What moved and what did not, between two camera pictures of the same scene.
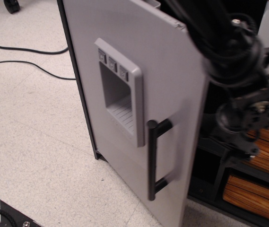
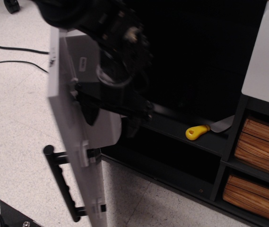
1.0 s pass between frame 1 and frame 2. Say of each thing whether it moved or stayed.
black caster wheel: stayed
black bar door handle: moved
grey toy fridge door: moved
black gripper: moved
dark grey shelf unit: stayed
